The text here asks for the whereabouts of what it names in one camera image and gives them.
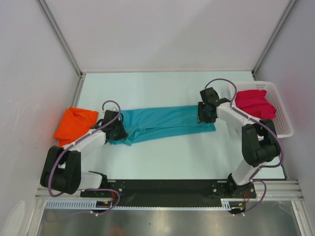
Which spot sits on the right rear frame post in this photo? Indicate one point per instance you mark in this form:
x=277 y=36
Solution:
x=288 y=10

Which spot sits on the left rear frame post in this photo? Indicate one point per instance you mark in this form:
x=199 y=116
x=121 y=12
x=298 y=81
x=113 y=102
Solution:
x=59 y=35

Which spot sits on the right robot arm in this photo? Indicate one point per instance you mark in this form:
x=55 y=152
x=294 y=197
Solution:
x=259 y=141

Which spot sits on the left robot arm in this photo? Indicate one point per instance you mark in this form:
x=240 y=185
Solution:
x=62 y=171

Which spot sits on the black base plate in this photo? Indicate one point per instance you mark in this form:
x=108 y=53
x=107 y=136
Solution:
x=176 y=192

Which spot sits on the magenta t-shirt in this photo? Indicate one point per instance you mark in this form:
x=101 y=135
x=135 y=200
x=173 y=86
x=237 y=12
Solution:
x=254 y=103

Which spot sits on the white plastic basket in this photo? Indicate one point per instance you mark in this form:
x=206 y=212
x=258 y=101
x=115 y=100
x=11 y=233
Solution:
x=281 y=122

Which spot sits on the orange t-shirt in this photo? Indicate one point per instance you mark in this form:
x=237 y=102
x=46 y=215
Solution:
x=75 y=123

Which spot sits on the aluminium frame rail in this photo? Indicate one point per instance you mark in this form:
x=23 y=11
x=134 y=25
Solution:
x=276 y=190

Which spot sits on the white slotted cable duct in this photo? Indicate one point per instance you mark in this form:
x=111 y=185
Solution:
x=106 y=204

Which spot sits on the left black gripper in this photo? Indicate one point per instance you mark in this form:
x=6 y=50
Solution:
x=123 y=133

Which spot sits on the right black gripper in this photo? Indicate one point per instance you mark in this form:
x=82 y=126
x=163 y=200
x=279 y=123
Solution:
x=201 y=117

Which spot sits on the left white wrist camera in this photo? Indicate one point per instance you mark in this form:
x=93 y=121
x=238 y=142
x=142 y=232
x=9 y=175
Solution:
x=114 y=109

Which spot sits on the frame post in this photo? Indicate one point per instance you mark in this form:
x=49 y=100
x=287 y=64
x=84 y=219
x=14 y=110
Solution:
x=59 y=35
x=288 y=10

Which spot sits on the teal t-shirt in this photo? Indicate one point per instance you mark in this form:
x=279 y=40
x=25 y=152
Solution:
x=162 y=122

